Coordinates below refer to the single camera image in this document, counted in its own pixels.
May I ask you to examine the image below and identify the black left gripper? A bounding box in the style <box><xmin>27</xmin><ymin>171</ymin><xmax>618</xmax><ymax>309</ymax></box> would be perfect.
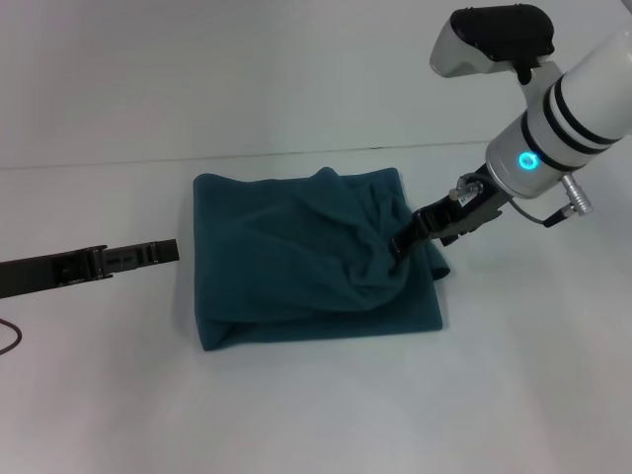
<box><xmin>0</xmin><ymin>238</ymin><xmax>180</xmax><ymax>300</ymax></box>

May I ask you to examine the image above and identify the dark red right gripper cable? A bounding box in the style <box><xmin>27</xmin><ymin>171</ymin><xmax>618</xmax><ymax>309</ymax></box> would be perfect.
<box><xmin>508</xmin><ymin>197</ymin><xmax>565</xmax><ymax>229</ymax></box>

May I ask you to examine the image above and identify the dark red left gripper cable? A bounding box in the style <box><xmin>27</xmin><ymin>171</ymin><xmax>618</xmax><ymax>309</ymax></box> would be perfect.
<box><xmin>0</xmin><ymin>319</ymin><xmax>23</xmax><ymax>356</ymax></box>

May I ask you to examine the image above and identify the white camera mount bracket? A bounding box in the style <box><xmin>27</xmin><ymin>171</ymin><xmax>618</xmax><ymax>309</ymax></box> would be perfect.
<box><xmin>515</xmin><ymin>54</ymin><xmax>566</xmax><ymax>110</ymax></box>

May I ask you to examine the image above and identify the dark red gripper cable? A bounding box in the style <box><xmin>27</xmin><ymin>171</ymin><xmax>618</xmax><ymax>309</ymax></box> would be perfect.
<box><xmin>0</xmin><ymin>319</ymin><xmax>23</xmax><ymax>356</ymax></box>
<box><xmin>508</xmin><ymin>197</ymin><xmax>565</xmax><ymax>229</ymax></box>

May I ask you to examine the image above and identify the teal t-shirt with FREE print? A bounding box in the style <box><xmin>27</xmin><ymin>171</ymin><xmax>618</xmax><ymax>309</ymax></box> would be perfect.
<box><xmin>191</xmin><ymin>166</ymin><xmax>452</xmax><ymax>353</ymax></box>

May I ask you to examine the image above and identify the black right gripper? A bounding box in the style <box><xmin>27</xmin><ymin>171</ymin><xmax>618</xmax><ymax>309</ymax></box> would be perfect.
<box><xmin>390</xmin><ymin>166</ymin><xmax>510</xmax><ymax>259</ymax></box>

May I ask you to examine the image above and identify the silver metal cable connector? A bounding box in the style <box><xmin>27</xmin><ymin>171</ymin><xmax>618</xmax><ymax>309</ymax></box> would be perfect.
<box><xmin>560</xmin><ymin>173</ymin><xmax>594</xmax><ymax>215</ymax></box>
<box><xmin>447</xmin><ymin>174</ymin><xmax>485</xmax><ymax>202</ymax></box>

